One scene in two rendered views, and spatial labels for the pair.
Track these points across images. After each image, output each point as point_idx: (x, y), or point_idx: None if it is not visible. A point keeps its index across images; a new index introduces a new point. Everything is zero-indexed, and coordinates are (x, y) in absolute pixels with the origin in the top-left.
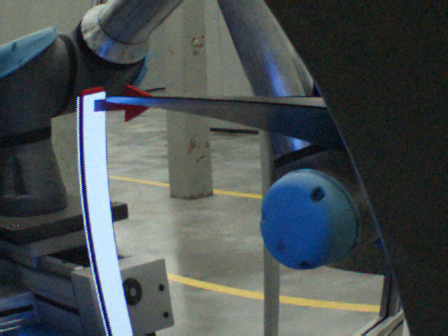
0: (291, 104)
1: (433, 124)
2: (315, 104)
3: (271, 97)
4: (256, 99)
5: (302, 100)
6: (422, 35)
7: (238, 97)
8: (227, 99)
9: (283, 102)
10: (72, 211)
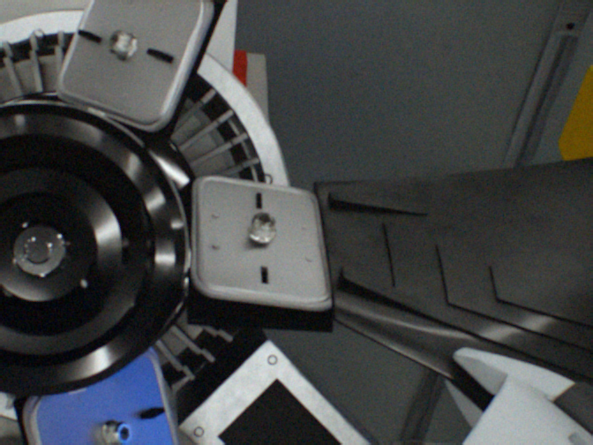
0: (524, 166)
1: None
2: (509, 170)
3: (568, 185)
4: (560, 169)
5: (531, 178)
6: None
7: (582, 175)
8: (573, 161)
9: (534, 167)
10: None
